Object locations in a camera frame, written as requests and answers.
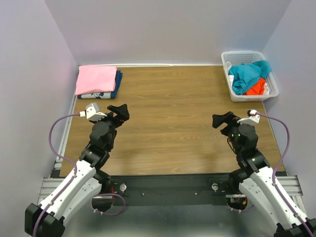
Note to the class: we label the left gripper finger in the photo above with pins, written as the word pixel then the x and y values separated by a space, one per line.
pixel 123 114
pixel 115 109

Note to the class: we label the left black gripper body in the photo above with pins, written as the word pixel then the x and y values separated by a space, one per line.
pixel 112 121

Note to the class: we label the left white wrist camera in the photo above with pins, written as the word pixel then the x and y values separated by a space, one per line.
pixel 93 112

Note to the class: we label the aluminium frame rail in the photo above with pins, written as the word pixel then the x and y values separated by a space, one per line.
pixel 54 178

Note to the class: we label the orange t shirt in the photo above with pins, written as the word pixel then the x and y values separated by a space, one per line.
pixel 257 89

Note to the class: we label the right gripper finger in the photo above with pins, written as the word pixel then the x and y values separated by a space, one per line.
pixel 229 116
pixel 217 120

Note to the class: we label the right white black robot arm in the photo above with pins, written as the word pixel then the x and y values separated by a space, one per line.
pixel 257 180

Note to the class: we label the teal t shirt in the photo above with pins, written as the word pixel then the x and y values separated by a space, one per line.
pixel 258 68

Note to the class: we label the folded navy blue t shirt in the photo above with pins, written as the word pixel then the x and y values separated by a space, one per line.
pixel 105 95

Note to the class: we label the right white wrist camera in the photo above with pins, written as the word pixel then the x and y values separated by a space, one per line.
pixel 252 118

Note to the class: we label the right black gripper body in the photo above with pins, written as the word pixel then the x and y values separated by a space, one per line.
pixel 230 129

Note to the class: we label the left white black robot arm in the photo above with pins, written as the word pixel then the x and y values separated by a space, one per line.
pixel 49 217

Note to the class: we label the folded pink t shirt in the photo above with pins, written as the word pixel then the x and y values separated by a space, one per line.
pixel 94 79

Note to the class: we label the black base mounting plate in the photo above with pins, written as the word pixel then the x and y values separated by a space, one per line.
pixel 163 190

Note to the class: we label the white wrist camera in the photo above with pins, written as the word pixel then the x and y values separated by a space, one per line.
pixel 252 118
pixel 93 112

